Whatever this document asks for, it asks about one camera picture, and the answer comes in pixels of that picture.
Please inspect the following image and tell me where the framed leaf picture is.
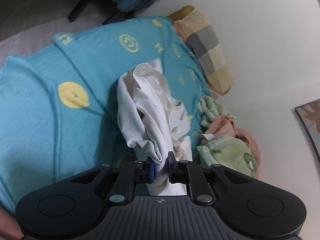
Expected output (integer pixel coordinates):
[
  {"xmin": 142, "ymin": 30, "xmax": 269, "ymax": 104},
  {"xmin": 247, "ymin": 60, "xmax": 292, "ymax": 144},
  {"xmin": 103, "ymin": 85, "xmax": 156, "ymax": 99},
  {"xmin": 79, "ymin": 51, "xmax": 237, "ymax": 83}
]
[{"xmin": 295, "ymin": 99, "xmax": 320, "ymax": 160}]

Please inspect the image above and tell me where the checkered pillow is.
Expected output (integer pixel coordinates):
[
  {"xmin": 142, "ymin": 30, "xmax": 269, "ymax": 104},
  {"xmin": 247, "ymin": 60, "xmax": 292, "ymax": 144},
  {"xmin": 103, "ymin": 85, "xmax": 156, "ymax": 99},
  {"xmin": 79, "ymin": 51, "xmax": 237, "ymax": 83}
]
[{"xmin": 168, "ymin": 5, "xmax": 235, "ymax": 95}]

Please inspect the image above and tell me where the teal patterned bed sheet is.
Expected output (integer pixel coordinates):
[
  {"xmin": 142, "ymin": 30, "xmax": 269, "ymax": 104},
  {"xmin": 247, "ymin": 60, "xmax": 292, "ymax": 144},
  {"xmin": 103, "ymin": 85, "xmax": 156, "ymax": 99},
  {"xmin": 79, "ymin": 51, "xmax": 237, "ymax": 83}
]
[{"xmin": 1, "ymin": 16, "xmax": 209, "ymax": 213}]

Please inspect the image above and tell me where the green cartoon fleece blanket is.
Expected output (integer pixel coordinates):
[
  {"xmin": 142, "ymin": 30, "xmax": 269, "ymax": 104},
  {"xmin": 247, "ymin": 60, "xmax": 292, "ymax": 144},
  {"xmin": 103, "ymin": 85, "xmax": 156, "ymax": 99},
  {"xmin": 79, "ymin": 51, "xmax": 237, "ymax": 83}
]
[{"xmin": 197, "ymin": 135, "xmax": 257, "ymax": 178}]

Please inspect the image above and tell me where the person left hand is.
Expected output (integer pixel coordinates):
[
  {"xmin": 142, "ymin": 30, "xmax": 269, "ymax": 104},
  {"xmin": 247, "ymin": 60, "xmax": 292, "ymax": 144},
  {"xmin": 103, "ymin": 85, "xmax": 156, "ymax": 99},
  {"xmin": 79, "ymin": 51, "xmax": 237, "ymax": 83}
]
[{"xmin": 0, "ymin": 209, "xmax": 24, "ymax": 240}]

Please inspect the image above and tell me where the light green folded cloth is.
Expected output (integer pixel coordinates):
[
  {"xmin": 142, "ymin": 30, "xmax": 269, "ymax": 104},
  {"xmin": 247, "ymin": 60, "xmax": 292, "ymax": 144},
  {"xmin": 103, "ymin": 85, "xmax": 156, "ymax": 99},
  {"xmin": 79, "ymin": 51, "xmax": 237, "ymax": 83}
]
[{"xmin": 198, "ymin": 96, "xmax": 236, "ymax": 128}]

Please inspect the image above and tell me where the pink fleece blanket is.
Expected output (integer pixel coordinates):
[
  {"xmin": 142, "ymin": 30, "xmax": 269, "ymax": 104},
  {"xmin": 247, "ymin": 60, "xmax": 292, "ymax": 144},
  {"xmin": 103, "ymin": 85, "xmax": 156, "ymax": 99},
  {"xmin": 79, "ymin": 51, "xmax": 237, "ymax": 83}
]
[{"xmin": 205, "ymin": 115, "xmax": 261, "ymax": 179}]

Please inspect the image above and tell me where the white t-shirt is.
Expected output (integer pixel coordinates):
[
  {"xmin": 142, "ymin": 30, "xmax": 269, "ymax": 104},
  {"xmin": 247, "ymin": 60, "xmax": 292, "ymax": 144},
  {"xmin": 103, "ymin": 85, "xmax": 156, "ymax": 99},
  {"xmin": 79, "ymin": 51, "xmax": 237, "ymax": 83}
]
[{"xmin": 117, "ymin": 59, "xmax": 193, "ymax": 196}]

